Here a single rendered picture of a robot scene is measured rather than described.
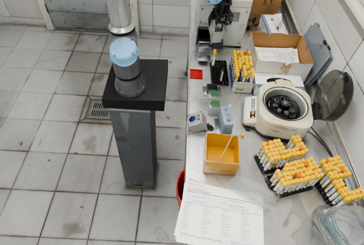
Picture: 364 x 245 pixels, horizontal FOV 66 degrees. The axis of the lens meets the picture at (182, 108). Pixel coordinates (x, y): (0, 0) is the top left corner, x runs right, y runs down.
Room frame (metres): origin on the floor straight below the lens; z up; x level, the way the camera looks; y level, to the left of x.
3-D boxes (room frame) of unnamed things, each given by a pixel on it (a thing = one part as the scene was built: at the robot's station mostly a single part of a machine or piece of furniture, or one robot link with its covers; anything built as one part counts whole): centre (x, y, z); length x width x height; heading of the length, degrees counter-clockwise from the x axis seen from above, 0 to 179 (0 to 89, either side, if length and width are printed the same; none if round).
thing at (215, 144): (0.59, -0.17, 0.93); 0.13 x 0.13 x 0.10; 89
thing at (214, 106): (0.85, -0.15, 0.91); 0.05 x 0.04 x 0.07; 92
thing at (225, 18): (1.15, -0.15, 1.24); 0.09 x 0.08 x 0.12; 15
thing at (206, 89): (0.98, -0.14, 0.89); 0.09 x 0.05 x 0.04; 94
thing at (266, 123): (0.84, -0.44, 0.94); 0.30 x 0.24 x 0.12; 83
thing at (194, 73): (1.10, -0.06, 0.88); 0.07 x 0.07 x 0.01; 2
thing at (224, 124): (0.76, -0.20, 0.92); 0.10 x 0.07 x 0.10; 8
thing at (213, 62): (1.12, -0.18, 0.93); 0.17 x 0.09 x 0.11; 2
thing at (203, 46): (1.29, -0.09, 0.92); 0.21 x 0.07 x 0.05; 2
